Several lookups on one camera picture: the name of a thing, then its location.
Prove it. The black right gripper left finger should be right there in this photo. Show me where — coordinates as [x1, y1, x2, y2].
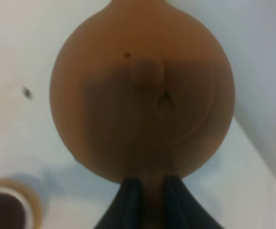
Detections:
[95, 178, 143, 229]

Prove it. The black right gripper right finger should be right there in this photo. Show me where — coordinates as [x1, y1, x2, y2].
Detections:
[164, 175, 222, 229]

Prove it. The brown clay teapot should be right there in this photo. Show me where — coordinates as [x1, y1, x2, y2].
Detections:
[50, 0, 235, 229]

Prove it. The right orange coaster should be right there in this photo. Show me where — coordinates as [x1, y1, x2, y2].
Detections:
[0, 178, 43, 229]

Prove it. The right white teacup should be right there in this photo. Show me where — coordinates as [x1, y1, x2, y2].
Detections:
[0, 187, 35, 229]

